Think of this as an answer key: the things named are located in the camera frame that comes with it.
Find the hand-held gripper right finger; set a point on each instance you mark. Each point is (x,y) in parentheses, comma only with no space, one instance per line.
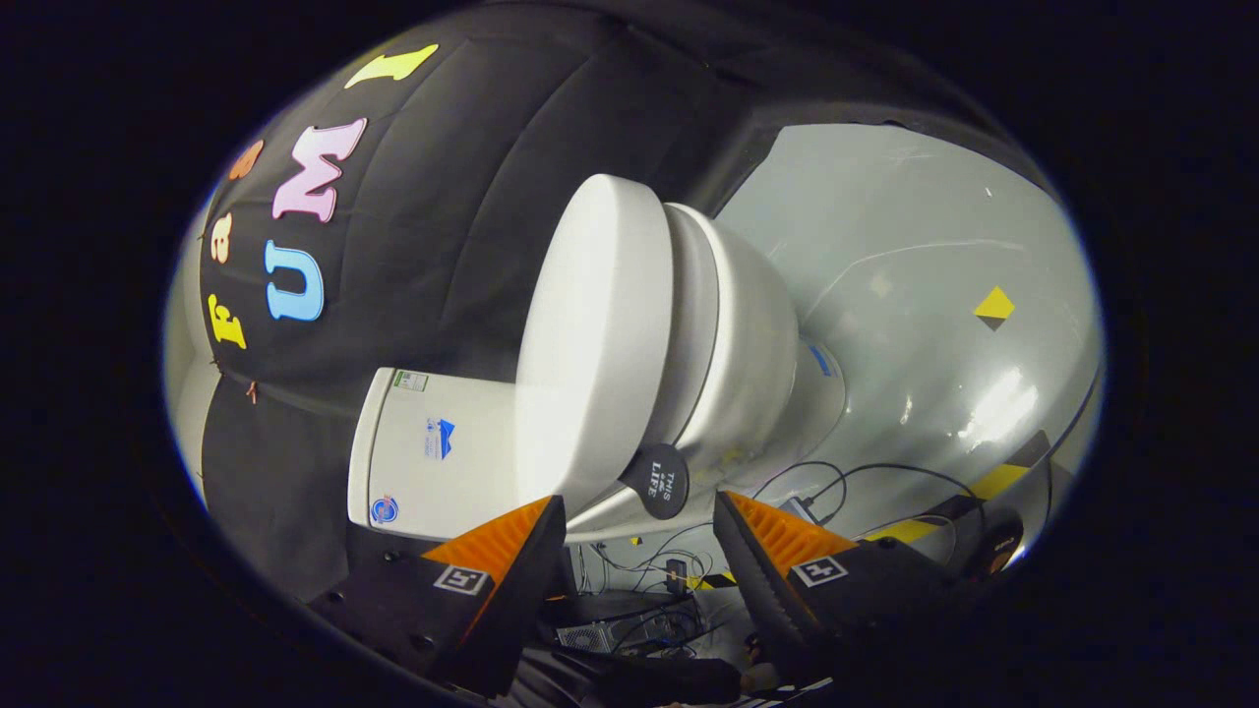
(757,590)

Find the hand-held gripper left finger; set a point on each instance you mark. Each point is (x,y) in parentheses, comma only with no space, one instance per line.
(526,600)

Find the round black lid lifter tab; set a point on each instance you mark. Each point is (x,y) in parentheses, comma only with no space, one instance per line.
(657,482)

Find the white toilet lid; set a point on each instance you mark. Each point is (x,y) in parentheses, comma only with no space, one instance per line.
(590,344)

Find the white toilet tank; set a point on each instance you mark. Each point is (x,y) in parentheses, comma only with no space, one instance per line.
(443,482)

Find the white toilet bowl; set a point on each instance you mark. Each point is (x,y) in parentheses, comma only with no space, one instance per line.
(752,354)

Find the white toilet seat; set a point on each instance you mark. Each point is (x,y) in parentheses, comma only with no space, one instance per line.
(689,324)

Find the black orange device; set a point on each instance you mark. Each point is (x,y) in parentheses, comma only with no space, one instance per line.
(1003,546)

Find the yellow black hazard tape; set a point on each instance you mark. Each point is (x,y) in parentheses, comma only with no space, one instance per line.
(998,482)

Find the small yellow floor sticker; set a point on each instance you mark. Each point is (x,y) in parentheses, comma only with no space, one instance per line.
(994,305)

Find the black backdrop cloth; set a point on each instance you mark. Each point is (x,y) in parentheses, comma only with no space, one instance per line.
(443,216)

